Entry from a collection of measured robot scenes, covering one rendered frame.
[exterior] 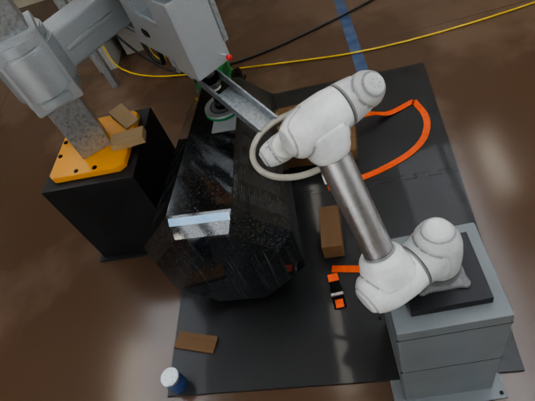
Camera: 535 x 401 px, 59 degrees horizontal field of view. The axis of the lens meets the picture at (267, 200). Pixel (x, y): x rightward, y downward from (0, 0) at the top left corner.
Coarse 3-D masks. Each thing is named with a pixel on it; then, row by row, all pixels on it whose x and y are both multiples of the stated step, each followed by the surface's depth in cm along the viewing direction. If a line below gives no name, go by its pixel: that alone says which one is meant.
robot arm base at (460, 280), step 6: (462, 270) 167; (456, 276) 164; (462, 276) 165; (432, 282) 165; (438, 282) 164; (444, 282) 163; (450, 282) 164; (456, 282) 165; (462, 282) 164; (468, 282) 164; (426, 288) 166; (432, 288) 166; (438, 288) 165; (444, 288) 165; (450, 288) 165; (456, 288) 165; (420, 294) 166; (426, 294) 167
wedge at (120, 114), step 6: (114, 108) 295; (120, 108) 294; (126, 108) 293; (114, 114) 292; (120, 114) 291; (126, 114) 291; (132, 114) 290; (120, 120) 289; (126, 120) 288; (132, 120) 287; (138, 120) 287; (126, 126) 286
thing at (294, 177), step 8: (288, 112) 236; (272, 120) 236; (280, 120) 236; (264, 128) 234; (256, 136) 231; (256, 144) 229; (256, 160) 221; (256, 168) 216; (264, 176) 212; (272, 176) 209; (280, 176) 207; (288, 176) 205; (296, 176) 204; (304, 176) 203
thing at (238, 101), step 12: (204, 84) 247; (228, 84) 252; (216, 96) 245; (228, 96) 248; (240, 96) 247; (252, 96) 241; (228, 108) 243; (240, 108) 244; (252, 108) 243; (264, 108) 237; (252, 120) 240; (264, 120) 239
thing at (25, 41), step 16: (32, 16) 233; (32, 32) 221; (0, 48) 219; (16, 48) 220; (32, 48) 224; (48, 48) 228; (0, 64) 223; (80, 80) 255; (64, 96) 245; (48, 112) 247
